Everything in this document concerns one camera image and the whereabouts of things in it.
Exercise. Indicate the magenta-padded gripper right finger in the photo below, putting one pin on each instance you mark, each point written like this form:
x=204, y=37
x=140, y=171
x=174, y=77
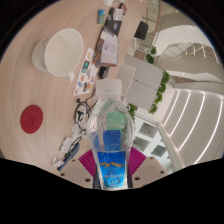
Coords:
x=138, y=160

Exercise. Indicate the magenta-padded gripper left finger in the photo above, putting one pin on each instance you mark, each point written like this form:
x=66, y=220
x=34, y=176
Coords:
x=87, y=160

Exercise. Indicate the clear blue-labelled water bottle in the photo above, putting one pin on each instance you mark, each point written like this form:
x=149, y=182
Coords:
x=111, y=143

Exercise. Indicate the small white box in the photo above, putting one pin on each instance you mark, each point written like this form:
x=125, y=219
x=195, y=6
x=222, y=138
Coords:
x=68, y=144

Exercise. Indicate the white packet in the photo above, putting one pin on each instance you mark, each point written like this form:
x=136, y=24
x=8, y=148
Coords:
x=58, y=162

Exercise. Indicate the ceiling light strips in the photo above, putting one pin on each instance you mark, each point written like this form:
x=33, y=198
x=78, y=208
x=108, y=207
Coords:
x=196, y=123

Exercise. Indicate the flat round red coaster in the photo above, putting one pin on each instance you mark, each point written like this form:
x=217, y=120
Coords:
x=31, y=119

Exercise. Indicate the white cabinet topped with plants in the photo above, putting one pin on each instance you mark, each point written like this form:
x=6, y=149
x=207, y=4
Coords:
x=141, y=78

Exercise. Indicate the colourful sticker sheet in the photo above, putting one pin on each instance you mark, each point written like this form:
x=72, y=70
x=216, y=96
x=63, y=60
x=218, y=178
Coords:
x=86, y=71

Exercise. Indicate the small black block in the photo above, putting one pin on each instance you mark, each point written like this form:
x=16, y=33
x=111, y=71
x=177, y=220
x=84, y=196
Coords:
x=103, y=72

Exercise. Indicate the white cup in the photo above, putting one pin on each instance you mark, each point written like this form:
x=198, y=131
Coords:
x=63, y=53

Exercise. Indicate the open paper booklet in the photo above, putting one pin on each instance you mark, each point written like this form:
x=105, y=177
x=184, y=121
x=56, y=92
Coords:
x=108, y=46

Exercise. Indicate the white staircase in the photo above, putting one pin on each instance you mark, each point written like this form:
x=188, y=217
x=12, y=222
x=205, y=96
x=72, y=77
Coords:
x=193, y=50

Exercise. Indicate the black chair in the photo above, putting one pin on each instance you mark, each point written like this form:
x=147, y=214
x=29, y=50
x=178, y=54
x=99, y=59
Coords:
x=141, y=30

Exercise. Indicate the small teal box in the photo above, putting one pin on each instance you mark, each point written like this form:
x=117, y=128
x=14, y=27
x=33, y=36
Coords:
x=101, y=16

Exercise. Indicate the dark red phone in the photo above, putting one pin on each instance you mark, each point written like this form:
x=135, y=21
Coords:
x=122, y=8

